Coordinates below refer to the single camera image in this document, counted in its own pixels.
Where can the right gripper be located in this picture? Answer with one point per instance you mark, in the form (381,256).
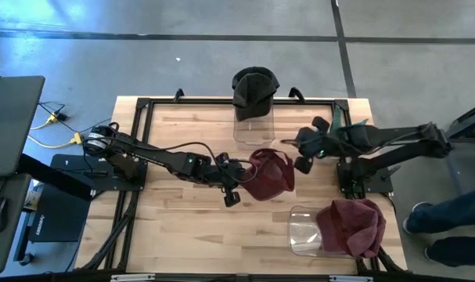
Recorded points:
(305,150)

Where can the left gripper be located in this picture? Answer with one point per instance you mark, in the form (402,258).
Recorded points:
(221,176)

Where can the maroon baseball cap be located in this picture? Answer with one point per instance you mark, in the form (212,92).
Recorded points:
(350,227)
(268,176)

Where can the dark grey baseball cap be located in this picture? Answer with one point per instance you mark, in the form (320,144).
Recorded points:
(256,69)
(254,94)

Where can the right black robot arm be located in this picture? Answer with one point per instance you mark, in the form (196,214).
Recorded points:
(397,137)

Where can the clear plastic bin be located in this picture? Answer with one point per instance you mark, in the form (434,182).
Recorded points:
(303,235)
(254,133)

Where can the person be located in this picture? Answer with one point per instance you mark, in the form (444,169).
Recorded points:
(448,211)

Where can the black equipment cabinet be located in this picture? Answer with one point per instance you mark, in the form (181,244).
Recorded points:
(472,121)

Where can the black computer tower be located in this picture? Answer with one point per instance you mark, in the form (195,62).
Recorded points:
(61,219)

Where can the dark grey laptop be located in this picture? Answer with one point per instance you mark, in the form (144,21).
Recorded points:
(10,121)

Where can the black desk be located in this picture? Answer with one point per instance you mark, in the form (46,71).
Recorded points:
(2,250)

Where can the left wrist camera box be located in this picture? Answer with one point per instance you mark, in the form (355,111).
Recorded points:
(231,171)

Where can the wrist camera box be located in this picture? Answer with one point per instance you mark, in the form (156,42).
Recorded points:
(311,142)
(231,171)

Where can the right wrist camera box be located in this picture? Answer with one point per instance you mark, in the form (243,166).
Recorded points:
(311,142)

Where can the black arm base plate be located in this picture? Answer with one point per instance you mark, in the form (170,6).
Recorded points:
(73,164)
(378,184)

